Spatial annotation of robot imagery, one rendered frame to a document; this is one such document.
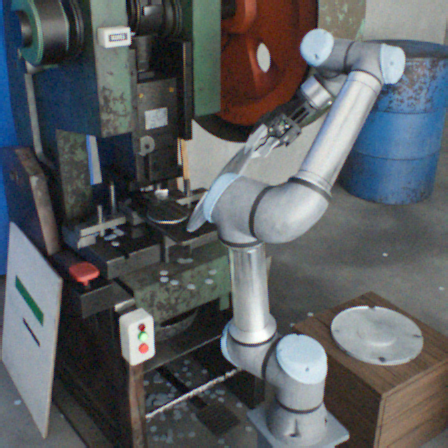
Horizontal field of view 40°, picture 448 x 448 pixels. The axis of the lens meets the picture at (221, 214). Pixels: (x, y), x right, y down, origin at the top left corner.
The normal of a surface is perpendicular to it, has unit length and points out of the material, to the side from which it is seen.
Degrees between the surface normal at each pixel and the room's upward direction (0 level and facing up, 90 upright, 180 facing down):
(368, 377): 0
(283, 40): 90
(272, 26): 90
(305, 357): 8
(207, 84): 90
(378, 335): 0
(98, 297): 90
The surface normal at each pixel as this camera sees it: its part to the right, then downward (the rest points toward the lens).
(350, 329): 0.00, -0.90
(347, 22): 0.62, 0.37
